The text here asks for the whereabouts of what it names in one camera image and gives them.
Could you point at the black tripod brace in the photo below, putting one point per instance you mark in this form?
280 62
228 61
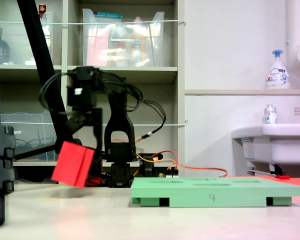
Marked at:
35 150

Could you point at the bottle with red cap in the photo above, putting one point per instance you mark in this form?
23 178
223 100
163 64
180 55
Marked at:
42 10

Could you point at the white blue soap dispenser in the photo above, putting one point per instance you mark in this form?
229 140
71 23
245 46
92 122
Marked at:
277 75

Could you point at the teal edged box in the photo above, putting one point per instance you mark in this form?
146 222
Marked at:
107 15

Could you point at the beige shelf unit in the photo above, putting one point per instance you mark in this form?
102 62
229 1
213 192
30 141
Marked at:
140 72

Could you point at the orange labelled bottle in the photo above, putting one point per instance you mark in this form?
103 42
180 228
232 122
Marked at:
138 45

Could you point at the green shape sorter board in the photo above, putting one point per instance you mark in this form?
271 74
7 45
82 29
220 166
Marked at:
215 192

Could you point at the small driver circuit board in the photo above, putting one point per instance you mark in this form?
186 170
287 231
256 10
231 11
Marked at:
168 175

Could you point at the dark glass bottle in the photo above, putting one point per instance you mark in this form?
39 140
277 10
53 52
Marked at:
2 50

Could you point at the white sink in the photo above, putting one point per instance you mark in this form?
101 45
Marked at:
285 145

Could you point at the black tripod leg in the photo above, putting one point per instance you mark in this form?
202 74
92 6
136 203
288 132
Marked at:
40 50
0 162

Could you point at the red cross columnar block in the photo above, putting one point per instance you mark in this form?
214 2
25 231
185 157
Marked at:
70 165

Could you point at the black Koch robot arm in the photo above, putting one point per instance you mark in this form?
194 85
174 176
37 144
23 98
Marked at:
120 120

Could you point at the large clear storage bin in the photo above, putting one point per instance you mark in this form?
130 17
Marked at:
155 37

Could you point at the pink packet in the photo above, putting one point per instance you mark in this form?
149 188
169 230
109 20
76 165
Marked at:
97 50

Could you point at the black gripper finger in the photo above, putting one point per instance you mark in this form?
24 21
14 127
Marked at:
77 122
98 137

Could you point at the small clear sanitizer bottle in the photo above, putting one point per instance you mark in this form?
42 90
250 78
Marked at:
270 116

